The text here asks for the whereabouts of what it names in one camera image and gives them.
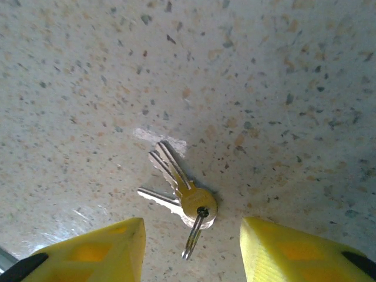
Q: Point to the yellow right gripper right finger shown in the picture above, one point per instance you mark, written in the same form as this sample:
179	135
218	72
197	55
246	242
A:
282	258

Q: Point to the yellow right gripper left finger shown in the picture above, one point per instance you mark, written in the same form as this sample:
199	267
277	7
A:
111	255

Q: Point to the silver key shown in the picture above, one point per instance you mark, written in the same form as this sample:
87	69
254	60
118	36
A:
155	196
160	164

